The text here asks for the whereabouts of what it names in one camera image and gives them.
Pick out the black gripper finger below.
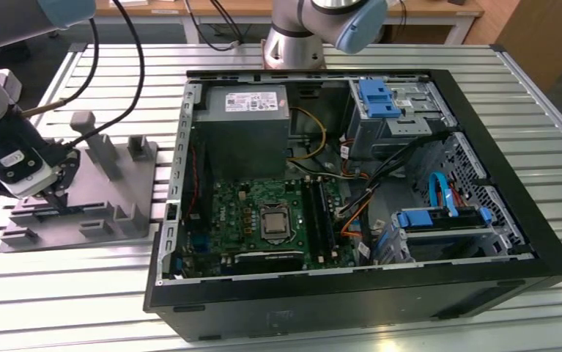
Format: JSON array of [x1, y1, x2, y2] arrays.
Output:
[[48, 147, 83, 213]]

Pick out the blue RAM stick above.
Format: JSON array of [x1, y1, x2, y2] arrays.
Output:
[[13, 205, 107, 218]]

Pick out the black RAM slot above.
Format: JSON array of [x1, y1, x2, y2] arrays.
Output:
[[308, 177, 329, 260], [320, 178, 340, 256], [301, 176, 321, 260]]

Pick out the grey parts rack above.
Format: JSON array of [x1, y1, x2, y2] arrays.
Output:
[[0, 111, 163, 254]]

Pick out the blue expansion slot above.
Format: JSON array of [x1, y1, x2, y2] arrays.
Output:
[[188, 233, 209, 254]]

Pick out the green motherboard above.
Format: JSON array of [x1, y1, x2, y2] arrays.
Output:
[[183, 175, 360, 276]]

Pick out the grey power supply unit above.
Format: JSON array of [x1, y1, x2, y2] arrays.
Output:
[[193, 84, 292, 181]]

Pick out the metal socket cover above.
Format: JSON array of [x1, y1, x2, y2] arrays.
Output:
[[257, 202, 293, 246]]

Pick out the silver CPU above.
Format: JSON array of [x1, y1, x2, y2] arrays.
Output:
[[258, 211, 289, 235]]

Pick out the black graphics card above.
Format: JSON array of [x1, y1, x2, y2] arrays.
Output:
[[224, 249, 310, 274]]

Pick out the blue plastic drive latch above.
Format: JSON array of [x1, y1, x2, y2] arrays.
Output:
[[358, 78, 402, 119]]

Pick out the empty blue disk carrier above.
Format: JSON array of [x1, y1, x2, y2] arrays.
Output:
[[376, 225, 402, 265]]

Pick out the black PC case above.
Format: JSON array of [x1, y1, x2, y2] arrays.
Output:
[[143, 67, 562, 344]]

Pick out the grey metal drive cage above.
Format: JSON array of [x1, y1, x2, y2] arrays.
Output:
[[348, 78, 458, 162]]

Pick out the hard disk in blue carrier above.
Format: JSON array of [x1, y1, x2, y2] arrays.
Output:
[[390, 205, 497, 235]]

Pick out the wooden desk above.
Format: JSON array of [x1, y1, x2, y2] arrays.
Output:
[[92, 0, 485, 45]]

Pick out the grey metal disk bay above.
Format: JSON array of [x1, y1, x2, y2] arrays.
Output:
[[390, 219, 532, 264]]

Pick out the wooden cabinet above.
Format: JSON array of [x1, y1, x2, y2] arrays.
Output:
[[465, 0, 562, 95]]

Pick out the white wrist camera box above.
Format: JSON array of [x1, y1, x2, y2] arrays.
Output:
[[0, 146, 64, 201], [0, 69, 24, 99]]

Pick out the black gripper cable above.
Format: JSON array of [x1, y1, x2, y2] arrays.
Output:
[[60, 0, 148, 150], [20, 16, 101, 117]]

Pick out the yellow power wire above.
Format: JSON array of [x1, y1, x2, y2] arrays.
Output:
[[288, 106, 329, 162]]

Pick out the orange yellow power wires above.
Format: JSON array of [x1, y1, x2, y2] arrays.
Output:
[[338, 203, 377, 243]]

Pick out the black wire bundle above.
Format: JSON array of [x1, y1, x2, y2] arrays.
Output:
[[336, 131, 450, 221]]

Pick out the blue SATA wire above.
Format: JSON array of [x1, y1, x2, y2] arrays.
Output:
[[428, 171, 461, 217]]

